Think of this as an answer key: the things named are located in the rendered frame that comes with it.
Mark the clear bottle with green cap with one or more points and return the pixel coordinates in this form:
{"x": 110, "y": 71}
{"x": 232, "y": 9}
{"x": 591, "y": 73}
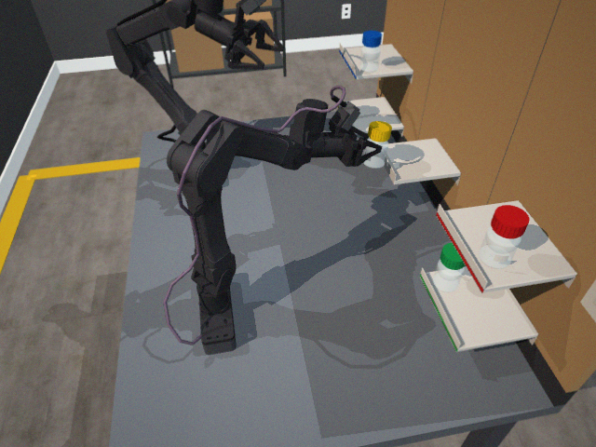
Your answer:
{"x": 448, "y": 272}

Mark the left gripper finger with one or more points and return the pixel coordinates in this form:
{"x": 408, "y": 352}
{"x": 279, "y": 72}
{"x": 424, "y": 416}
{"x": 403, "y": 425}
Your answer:
{"x": 240, "y": 48}
{"x": 261, "y": 44}

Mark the clear bottle with red cap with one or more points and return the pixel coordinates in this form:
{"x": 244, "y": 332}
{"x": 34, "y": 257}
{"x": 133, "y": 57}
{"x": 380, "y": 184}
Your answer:
{"x": 500, "y": 243}

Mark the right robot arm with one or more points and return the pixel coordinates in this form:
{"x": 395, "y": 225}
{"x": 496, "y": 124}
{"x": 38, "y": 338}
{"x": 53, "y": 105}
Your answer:
{"x": 208, "y": 172}

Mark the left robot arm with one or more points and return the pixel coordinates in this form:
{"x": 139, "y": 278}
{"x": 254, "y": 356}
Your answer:
{"x": 129, "y": 61}

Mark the clear glass bottle with yellow cap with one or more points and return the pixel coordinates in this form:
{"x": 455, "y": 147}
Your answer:
{"x": 379, "y": 132}

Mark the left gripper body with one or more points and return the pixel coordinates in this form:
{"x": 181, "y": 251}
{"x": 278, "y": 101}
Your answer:
{"x": 239, "y": 31}

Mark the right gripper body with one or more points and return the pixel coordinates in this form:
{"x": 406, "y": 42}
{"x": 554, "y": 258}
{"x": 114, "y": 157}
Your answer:
{"x": 340, "y": 142}

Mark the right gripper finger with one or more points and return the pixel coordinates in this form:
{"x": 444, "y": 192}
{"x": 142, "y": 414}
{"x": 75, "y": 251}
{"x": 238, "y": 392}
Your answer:
{"x": 361, "y": 133}
{"x": 362, "y": 145}

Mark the white bottle with blue cap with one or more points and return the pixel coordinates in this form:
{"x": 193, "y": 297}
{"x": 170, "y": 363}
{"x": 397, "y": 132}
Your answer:
{"x": 370, "y": 52}

